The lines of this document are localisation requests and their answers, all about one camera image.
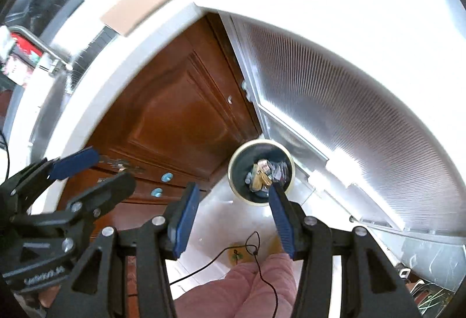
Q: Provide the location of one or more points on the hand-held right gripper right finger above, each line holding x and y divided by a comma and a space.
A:
282, 223

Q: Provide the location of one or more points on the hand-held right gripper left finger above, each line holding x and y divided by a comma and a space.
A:
185, 219

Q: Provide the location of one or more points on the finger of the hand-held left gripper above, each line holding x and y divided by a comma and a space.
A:
109, 187
72, 162

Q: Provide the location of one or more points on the yellow carton box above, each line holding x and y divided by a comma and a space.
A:
260, 179

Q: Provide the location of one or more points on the cream round waste bin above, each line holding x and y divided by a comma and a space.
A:
242, 165

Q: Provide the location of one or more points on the yellow slipper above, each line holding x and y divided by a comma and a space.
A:
275, 243
236, 256

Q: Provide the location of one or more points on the stainless steel sink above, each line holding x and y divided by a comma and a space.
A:
49, 107

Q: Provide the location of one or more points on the person's pink trouser leg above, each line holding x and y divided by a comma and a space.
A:
225, 292

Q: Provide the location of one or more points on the wooden base cabinet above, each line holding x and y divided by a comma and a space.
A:
174, 103

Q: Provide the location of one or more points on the red and white pouch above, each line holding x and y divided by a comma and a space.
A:
22, 65

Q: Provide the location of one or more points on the steel kitchen faucet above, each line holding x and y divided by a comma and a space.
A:
40, 43

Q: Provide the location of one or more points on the metal cabinet with ribbed door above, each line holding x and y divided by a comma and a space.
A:
346, 114

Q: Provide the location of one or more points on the white hanging towel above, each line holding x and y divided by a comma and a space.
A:
6, 43

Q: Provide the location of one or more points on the brown cardboard sheet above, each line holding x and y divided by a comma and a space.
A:
142, 8

